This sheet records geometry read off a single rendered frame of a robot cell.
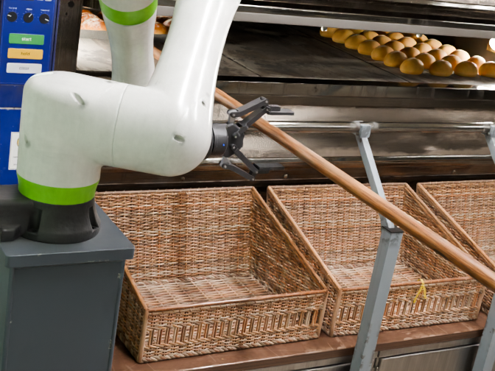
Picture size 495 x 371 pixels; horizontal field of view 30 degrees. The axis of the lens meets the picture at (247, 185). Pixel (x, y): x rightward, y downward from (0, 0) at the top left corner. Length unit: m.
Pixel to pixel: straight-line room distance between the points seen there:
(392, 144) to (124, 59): 1.40
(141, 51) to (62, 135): 0.54
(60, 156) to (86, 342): 0.32
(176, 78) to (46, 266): 0.35
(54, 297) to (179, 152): 0.31
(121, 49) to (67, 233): 0.56
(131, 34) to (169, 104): 0.47
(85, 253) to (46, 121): 0.21
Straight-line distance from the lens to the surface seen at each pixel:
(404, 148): 3.15
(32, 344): 1.51
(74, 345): 1.53
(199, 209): 2.77
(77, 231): 1.46
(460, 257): 1.70
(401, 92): 3.08
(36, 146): 1.42
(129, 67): 1.94
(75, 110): 1.39
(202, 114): 1.40
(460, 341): 2.90
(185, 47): 1.50
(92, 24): 3.02
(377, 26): 2.76
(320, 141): 2.95
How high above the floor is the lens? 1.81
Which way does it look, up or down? 20 degrees down
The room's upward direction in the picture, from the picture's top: 10 degrees clockwise
